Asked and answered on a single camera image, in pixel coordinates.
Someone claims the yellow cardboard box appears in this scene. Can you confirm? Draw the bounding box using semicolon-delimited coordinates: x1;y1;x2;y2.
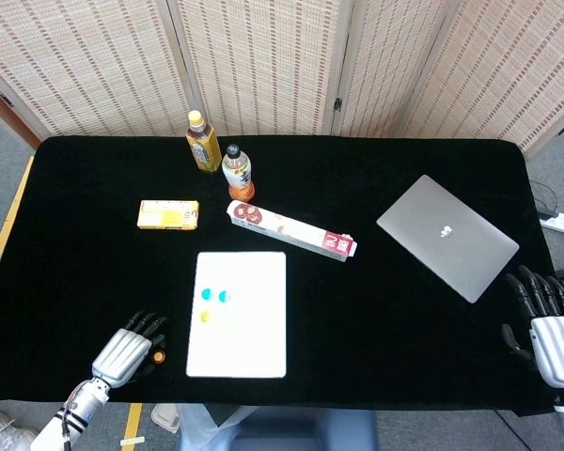
136;199;201;231

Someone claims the light blue jeans leg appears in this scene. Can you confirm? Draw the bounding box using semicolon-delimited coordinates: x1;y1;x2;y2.
176;404;259;451

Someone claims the black floor cable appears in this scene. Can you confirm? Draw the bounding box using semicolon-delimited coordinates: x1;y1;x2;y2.
529;179;561;218

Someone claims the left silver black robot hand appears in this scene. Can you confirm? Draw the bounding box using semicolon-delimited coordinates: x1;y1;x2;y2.
91;309;169;389

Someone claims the black cap orange drink bottle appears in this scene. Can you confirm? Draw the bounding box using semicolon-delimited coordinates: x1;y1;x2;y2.
221;143;256;203

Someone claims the blue chair seat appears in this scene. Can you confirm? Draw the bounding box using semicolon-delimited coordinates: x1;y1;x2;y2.
229;408;380;451

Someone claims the black velvet tablecloth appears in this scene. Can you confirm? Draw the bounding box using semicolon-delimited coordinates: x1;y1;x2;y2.
0;134;564;417

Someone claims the white magnetic board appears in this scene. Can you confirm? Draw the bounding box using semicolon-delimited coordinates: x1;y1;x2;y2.
185;251;288;380

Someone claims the white plastic container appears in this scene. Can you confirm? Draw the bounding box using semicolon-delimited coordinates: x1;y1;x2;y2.
149;402;180;434

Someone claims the long white red carton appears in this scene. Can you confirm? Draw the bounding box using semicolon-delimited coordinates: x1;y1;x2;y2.
227;199;360;263

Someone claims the silver closed laptop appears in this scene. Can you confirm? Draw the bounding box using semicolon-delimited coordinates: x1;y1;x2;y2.
376;174;521;304

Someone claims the yellow cap tea bottle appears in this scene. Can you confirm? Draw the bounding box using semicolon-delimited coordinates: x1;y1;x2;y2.
185;109;223;174

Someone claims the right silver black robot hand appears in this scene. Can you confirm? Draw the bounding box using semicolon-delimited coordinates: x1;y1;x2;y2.
500;265;564;389

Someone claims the woven folding screen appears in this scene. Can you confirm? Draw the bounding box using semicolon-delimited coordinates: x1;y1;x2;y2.
0;0;564;151

